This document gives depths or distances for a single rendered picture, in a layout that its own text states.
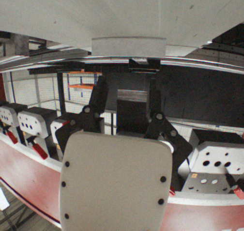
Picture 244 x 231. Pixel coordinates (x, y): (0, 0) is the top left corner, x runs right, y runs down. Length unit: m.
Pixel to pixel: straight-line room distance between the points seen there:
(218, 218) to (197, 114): 0.59
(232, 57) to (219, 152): 0.41
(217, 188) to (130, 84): 0.69
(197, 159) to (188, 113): 0.57
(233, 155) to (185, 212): 0.26
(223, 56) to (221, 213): 0.59
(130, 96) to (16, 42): 0.44
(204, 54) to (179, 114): 0.44
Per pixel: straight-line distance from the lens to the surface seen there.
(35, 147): 0.46
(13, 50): 0.53
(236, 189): 0.38
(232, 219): 0.64
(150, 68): 0.44
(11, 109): 0.61
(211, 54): 0.55
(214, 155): 0.31
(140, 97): 0.27
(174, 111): 0.82
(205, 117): 0.90
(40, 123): 0.43
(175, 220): 0.55
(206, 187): 0.39
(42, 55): 0.82
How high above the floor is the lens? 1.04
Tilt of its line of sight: 17 degrees up
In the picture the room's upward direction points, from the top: 178 degrees counter-clockwise
